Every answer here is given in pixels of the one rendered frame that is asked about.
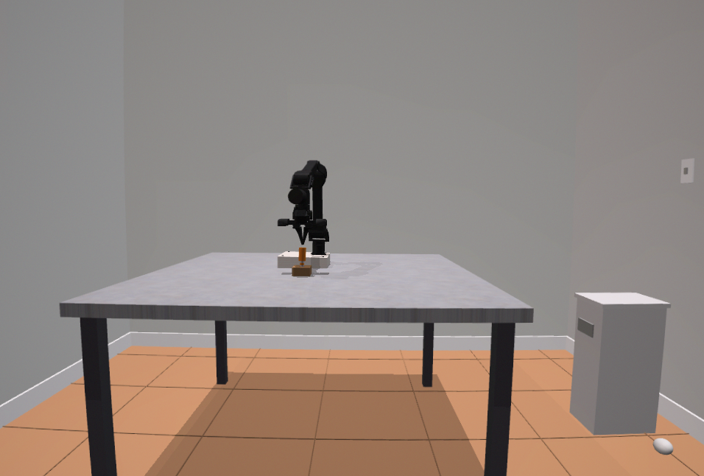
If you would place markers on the tan square block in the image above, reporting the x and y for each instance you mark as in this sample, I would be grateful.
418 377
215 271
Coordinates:
301 271

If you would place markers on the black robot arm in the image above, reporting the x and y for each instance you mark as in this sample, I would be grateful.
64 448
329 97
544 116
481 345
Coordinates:
313 176

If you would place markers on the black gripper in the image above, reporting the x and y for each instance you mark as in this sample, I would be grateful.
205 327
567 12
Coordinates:
308 225

